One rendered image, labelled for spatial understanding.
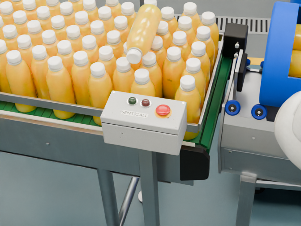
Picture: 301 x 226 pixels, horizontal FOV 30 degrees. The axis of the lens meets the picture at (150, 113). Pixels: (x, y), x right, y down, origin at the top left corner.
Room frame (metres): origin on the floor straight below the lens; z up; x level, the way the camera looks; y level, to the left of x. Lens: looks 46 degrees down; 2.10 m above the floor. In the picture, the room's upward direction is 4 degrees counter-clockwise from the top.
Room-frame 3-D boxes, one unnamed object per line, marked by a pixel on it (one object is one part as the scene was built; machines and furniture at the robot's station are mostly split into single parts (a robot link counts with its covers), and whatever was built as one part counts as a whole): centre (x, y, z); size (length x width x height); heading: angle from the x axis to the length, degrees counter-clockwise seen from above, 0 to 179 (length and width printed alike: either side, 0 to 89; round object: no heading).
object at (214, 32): (1.36, -0.19, 0.99); 0.07 x 0.07 x 0.19
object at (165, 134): (0.99, 0.02, 1.05); 0.20 x 0.10 x 0.10; 73
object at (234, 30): (1.41, -0.28, 0.95); 0.10 x 0.07 x 0.10; 163
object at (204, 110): (1.23, -0.19, 0.96); 0.40 x 0.01 x 0.03; 163
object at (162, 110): (0.98, -0.03, 1.11); 0.04 x 0.04 x 0.01
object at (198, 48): (1.22, -0.15, 1.09); 0.04 x 0.04 x 0.02
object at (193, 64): (1.16, -0.12, 1.09); 0.04 x 0.04 x 0.02
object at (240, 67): (1.21, -0.27, 0.99); 0.10 x 0.02 x 0.12; 163
